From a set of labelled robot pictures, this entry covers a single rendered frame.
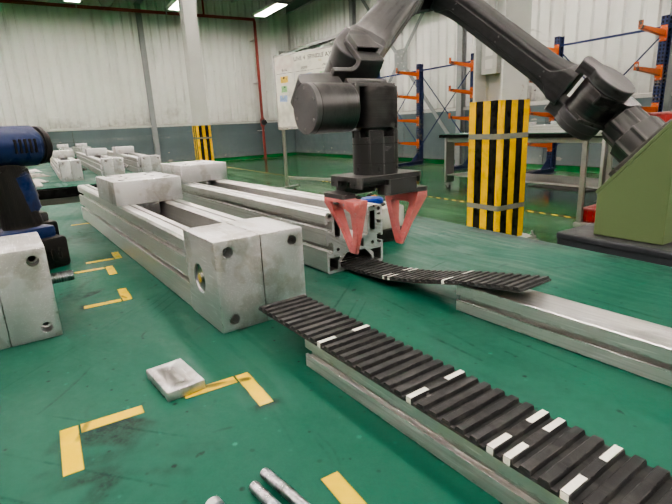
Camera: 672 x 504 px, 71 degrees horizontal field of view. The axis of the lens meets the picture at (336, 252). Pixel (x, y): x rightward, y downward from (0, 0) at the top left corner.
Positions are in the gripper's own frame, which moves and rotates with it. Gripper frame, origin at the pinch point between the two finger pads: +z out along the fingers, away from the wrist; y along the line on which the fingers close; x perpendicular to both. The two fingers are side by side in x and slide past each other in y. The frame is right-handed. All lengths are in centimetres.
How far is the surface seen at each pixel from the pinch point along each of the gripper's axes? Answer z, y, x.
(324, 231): -1.5, 5.1, -5.0
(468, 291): 2.0, 1.7, 16.8
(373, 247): 2.2, -3.2, -4.8
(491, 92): -34, -282, -203
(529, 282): -0.1, 0.2, 22.7
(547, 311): 1.6, 1.6, 25.6
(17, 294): -0.7, 40.1, -6.4
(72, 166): -2, 13, -207
